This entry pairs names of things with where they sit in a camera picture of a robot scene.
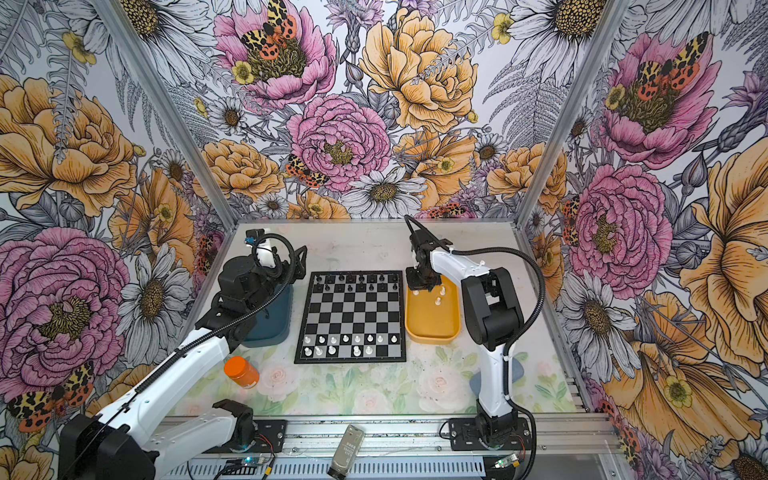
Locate orange pill bottle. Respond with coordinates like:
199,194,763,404
224,356,260,389

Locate black and white chessboard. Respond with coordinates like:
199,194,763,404
294,270,407,365

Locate aluminium front rail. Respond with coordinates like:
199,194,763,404
141,412,620,469

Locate yellow plastic tray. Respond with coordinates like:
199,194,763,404
405,276,461,345

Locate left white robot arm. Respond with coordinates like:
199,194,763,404
57,229,308,479

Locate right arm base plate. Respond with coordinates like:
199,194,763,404
446,416,533,451

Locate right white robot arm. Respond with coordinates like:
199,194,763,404
405,215,525,446

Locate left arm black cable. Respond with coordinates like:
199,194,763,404
59,232,298,475

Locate silver usb hub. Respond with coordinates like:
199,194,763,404
327,424,366,480

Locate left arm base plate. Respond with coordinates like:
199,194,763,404
205,419,288,454

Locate teal plastic bin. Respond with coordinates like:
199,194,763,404
242,286,293,348

